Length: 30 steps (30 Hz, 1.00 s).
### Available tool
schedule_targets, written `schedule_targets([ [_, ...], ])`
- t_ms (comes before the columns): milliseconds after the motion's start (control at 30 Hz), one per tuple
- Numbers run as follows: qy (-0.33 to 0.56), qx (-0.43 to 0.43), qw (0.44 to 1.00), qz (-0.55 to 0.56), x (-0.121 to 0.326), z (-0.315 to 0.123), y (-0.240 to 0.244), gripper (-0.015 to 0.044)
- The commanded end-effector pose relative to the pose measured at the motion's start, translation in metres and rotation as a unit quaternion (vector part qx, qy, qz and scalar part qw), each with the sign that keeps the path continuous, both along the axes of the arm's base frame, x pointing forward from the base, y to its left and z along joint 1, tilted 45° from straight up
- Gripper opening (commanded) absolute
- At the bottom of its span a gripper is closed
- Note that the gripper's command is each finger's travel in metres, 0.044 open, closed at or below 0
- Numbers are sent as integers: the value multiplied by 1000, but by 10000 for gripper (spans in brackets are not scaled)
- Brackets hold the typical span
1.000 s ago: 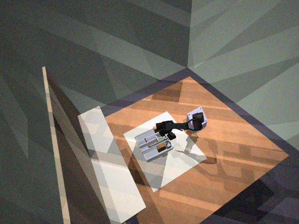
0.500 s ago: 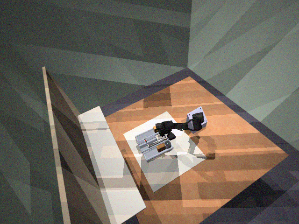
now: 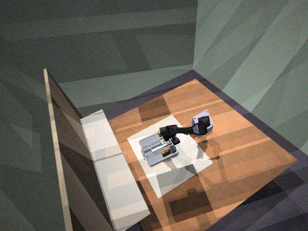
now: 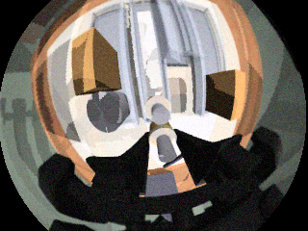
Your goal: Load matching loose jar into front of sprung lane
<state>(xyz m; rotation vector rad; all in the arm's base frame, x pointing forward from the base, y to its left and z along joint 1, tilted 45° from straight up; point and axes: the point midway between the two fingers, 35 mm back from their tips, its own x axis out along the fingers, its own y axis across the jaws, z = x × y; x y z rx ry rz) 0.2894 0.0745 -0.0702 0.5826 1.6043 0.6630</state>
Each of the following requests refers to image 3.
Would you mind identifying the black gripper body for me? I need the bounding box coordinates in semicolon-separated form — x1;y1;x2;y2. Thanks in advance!
171;135;180;145

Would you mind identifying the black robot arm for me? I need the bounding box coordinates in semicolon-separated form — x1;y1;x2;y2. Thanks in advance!
159;116;211;141

